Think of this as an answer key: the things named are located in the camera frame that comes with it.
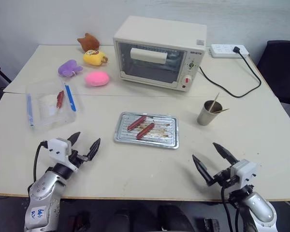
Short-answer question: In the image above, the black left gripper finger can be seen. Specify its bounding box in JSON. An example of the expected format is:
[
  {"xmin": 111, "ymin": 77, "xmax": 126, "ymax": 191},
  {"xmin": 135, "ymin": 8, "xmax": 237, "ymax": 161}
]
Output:
[
  {"xmin": 67, "ymin": 131, "xmax": 81, "ymax": 147},
  {"xmin": 86, "ymin": 137, "xmax": 102, "ymax": 162}
]

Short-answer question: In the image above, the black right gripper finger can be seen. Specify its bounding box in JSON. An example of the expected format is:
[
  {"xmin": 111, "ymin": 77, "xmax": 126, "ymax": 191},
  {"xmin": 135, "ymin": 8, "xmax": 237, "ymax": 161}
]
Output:
[
  {"xmin": 212, "ymin": 142, "xmax": 239, "ymax": 167},
  {"xmin": 191, "ymin": 154, "xmax": 215, "ymax": 187}
]

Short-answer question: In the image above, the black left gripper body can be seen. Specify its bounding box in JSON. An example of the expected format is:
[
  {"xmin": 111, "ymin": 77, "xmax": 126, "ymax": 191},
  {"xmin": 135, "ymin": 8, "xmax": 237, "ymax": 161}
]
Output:
[{"xmin": 69, "ymin": 148, "xmax": 89, "ymax": 168}]

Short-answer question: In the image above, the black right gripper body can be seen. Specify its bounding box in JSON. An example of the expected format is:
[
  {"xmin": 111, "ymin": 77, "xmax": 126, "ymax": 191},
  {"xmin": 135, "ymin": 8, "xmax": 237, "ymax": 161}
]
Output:
[{"xmin": 213, "ymin": 165, "xmax": 240, "ymax": 189}]

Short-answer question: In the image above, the clear plastic container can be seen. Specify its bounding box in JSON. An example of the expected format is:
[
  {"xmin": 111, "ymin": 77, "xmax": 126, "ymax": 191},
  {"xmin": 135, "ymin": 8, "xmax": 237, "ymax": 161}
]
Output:
[{"xmin": 25, "ymin": 80, "xmax": 85, "ymax": 133}]

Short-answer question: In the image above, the metal cup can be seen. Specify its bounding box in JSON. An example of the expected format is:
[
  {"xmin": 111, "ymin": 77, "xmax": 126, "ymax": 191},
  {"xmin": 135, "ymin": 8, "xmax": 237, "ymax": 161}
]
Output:
[{"xmin": 197, "ymin": 100, "xmax": 224, "ymax": 126}]

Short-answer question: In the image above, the small dark block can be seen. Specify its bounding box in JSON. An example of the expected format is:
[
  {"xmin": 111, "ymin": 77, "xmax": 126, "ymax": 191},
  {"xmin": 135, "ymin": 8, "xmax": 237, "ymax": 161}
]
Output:
[{"xmin": 202, "ymin": 217, "xmax": 220, "ymax": 232}]

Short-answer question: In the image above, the silver metal baking tray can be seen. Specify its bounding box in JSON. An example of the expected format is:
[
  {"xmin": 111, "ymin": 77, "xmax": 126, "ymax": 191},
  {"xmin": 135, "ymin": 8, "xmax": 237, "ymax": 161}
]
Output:
[{"xmin": 114, "ymin": 111, "xmax": 180, "ymax": 150}]

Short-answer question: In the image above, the pink plush toy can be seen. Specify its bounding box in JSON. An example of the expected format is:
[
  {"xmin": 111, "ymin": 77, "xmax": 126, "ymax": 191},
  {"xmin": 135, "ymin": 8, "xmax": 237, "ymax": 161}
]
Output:
[{"xmin": 84, "ymin": 70, "xmax": 110, "ymax": 87}]

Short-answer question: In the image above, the purple plush toy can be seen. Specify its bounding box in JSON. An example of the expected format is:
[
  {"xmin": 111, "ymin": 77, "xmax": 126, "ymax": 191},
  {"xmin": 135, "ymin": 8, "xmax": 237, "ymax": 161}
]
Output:
[{"xmin": 58, "ymin": 59, "xmax": 84, "ymax": 78}]

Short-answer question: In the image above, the yellow plush toy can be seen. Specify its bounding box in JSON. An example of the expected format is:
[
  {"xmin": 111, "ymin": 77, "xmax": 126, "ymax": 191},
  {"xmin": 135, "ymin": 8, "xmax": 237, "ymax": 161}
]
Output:
[{"xmin": 83, "ymin": 49, "xmax": 110, "ymax": 67}]

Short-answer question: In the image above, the brown plush toy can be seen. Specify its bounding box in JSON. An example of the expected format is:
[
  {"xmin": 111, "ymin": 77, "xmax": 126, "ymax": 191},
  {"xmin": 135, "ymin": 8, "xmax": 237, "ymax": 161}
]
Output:
[{"xmin": 77, "ymin": 32, "xmax": 101, "ymax": 53}]

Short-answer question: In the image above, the white power strip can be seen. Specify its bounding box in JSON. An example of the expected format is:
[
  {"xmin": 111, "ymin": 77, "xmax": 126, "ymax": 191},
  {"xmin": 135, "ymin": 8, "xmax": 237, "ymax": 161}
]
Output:
[{"xmin": 208, "ymin": 43, "xmax": 250, "ymax": 59}]

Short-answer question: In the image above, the cream toaster oven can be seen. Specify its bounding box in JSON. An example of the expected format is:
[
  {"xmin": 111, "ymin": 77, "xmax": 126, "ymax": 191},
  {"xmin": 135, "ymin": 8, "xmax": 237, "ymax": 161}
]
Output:
[{"xmin": 113, "ymin": 15, "xmax": 208, "ymax": 92}]

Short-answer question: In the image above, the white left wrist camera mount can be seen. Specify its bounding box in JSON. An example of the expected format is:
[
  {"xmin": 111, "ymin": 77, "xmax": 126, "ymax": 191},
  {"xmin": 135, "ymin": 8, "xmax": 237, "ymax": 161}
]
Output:
[{"xmin": 47, "ymin": 138, "xmax": 73, "ymax": 168}]

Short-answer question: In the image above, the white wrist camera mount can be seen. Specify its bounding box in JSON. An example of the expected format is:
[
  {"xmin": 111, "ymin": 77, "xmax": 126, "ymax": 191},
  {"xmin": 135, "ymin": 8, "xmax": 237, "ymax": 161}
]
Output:
[
  {"xmin": 47, "ymin": 138, "xmax": 73, "ymax": 168},
  {"xmin": 230, "ymin": 159, "xmax": 258, "ymax": 186}
]

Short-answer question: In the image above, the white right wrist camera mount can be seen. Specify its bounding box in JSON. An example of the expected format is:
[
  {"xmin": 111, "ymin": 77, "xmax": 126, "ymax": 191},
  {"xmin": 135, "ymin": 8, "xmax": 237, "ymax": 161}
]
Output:
[{"xmin": 230, "ymin": 159, "xmax": 258, "ymax": 186}]

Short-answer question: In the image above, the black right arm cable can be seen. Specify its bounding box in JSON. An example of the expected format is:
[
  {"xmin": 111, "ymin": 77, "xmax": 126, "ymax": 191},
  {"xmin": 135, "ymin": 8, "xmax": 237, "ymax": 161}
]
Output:
[{"xmin": 220, "ymin": 183, "xmax": 243, "ymax": 232}]

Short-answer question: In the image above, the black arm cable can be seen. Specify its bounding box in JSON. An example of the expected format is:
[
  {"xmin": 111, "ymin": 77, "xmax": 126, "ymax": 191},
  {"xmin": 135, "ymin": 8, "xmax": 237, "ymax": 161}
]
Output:
[
  {"xmin": 32, "ymin": 141, "xmax": 49, "ymax": 186},
  {"xmin": 220, "ymin": 183, "xmax": 243, "ymax": 232}
]

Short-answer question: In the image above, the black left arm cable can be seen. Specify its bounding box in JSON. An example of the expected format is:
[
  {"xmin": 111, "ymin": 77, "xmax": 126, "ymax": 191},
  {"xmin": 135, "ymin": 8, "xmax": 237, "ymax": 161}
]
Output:
[{"xmin": 32, "ymin": 141, "xmax": 49, "ymax": 186}]

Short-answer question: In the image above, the black oven power cable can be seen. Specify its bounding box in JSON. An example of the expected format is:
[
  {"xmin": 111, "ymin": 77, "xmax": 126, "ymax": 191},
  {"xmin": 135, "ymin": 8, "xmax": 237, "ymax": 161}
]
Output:
[{"xmin": 199, "ymin": 46, "xmax": 262, "ymax": 99}]

